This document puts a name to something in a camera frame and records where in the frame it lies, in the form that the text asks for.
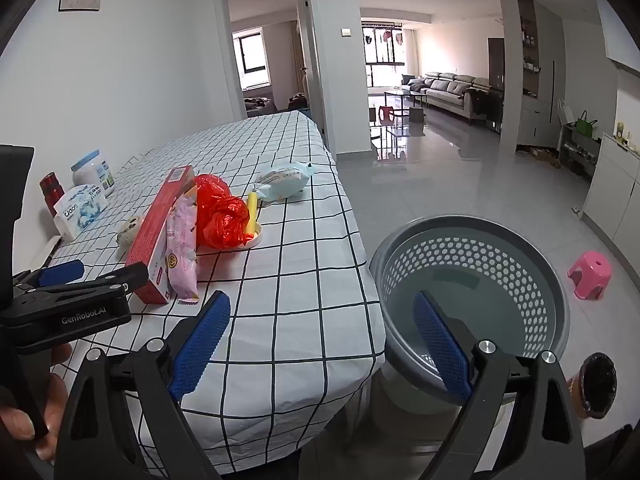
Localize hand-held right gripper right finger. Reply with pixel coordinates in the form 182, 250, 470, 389
412, 290, 586, 480

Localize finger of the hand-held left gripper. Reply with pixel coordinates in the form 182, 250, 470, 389
12, 259, 86, 291
25, 261, 151, 298

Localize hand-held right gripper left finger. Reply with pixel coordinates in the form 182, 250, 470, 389
54, 290, 232, 480

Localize beige plush ball toy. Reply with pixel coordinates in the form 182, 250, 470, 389
117, 216, 146, 249

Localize red cardboard box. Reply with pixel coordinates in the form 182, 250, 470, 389
126, 165, 197, 305

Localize pink snack packet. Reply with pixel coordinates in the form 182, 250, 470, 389
165, 195, 201, 305

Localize grey perforated plastic basket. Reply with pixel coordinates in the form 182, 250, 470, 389
369, 215, 571, 406

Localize white round plastic lid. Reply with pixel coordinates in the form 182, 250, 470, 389
235, 222, 264, 249

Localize red plastic bag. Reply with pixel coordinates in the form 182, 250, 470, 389
194, 174, 251, 250

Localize person's left hand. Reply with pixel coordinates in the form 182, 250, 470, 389
0, 344, 72, 462

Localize white blue tissue pack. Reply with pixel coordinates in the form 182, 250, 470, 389
52, 185, 110, 240

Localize red thermos bottle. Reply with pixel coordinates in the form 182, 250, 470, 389
40, 172, 66, 218

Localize white jar with blue lid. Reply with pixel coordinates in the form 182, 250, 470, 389
71, 149, 116, 197

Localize black white checked tablecloth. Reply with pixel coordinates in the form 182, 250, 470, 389
30, 109, 388, 476

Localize yellow toy tub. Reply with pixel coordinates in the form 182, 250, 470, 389
246, 191, 264, 239

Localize brown round cup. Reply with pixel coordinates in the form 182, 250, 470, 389
570, 352, 618, 421

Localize pink plastic stool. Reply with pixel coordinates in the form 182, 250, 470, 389
567, 251, 613, 301

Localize light blue wet wipes pack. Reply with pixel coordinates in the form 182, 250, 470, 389
253, 161, 316, 202

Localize shoe rack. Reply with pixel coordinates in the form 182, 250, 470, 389
557, 122, 601, 182

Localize white cabinet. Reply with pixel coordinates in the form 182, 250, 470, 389
580, 132, 640, 256

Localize dark jacket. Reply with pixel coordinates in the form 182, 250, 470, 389
465, 87, 503, 120

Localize glass coffee table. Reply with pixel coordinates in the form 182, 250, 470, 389
384, 89, 427, 111

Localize grey sofa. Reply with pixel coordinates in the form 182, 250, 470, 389
402, 72, 503, 126

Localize bedroom window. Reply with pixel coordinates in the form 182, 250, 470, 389
237, 35, 271, 89

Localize green bag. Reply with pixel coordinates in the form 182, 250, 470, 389
575, 110, 599, 137

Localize white door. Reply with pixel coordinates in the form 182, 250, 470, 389
296, 0, 326, 128

